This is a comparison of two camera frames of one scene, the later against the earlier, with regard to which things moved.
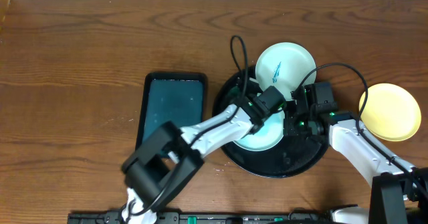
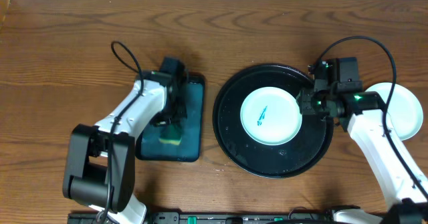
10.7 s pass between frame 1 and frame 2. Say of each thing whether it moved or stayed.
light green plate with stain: moved
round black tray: stayed
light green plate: moved
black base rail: stayed
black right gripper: moved
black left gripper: moved
